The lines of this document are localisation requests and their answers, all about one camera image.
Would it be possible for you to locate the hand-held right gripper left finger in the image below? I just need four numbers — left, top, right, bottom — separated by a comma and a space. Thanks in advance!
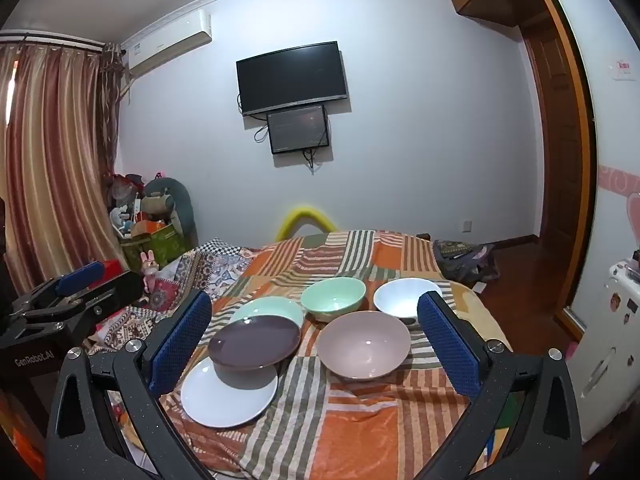
46, 289, 213, 480

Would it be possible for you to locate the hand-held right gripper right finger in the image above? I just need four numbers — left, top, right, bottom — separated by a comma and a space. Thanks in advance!
416, 290, 583, 480

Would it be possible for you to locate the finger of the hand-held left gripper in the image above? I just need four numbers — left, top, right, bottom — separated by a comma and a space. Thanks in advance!
20, 271, 146, 333
9, 260, 107, 318

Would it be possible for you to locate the white bowl with black dots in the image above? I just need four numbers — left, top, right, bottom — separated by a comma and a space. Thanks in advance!
373, 277, 443, 321

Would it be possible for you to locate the dark purple plate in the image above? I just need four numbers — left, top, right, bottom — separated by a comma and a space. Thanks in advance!
207, 314, 302, 372

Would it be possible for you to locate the white plate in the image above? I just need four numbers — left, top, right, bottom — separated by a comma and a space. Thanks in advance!
180, 356, 279, 429

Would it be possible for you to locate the pink bowl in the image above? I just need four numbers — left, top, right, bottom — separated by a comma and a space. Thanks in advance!
317, 310, 412, 381

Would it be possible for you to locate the mint green plate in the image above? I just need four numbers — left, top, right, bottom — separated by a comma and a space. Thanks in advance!
229, 296, 305, 331

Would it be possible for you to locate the mint green bowl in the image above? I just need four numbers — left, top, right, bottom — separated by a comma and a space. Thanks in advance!
300, 276, 367, 323

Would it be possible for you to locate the pink bunny toy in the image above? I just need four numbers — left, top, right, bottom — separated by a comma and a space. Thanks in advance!
140, 250, 158, 291

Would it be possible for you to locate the colourful fleece blanket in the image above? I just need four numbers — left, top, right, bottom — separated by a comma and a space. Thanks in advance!
442, 280, 513, 356

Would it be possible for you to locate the green storage box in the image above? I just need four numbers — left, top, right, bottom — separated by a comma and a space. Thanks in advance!
120, 225, 193, 271

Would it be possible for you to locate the dark backpack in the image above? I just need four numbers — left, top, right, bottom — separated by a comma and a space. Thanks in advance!
432, 239, 501, 283

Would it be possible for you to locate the patterned bed sheet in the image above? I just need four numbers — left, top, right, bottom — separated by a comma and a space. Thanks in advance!
90, 239, 261, 361

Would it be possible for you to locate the pile of toys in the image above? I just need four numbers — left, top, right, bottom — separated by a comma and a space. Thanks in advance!
102, 172, 176, 241

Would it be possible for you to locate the grey plush pillow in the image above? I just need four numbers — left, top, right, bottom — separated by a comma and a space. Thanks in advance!
142, 177, 198, 248

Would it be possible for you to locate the striped brown curtain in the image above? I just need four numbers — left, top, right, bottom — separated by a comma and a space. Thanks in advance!
0, 42, 128, 286

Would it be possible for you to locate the striped patchwork blanket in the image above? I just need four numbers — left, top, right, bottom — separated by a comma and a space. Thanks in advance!
160, 230, 513, 480

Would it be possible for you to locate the curtain rod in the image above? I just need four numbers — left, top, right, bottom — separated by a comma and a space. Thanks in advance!
0, 30, 123, 53

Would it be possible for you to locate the small black monitor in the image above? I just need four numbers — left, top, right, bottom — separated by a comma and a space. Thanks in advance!
266, 104, 331, 155

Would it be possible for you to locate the white air conditioner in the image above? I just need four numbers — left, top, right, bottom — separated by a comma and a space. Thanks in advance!
120, 8, 213, 81

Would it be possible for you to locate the pink wall sticker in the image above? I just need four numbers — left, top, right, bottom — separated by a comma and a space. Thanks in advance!
597, 162, 640, 256

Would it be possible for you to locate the black wall television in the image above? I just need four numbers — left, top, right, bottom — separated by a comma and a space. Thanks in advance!
236, 41, 349, 117

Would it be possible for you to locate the wall switch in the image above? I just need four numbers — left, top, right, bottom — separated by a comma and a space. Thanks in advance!
607, 60, 638, 82

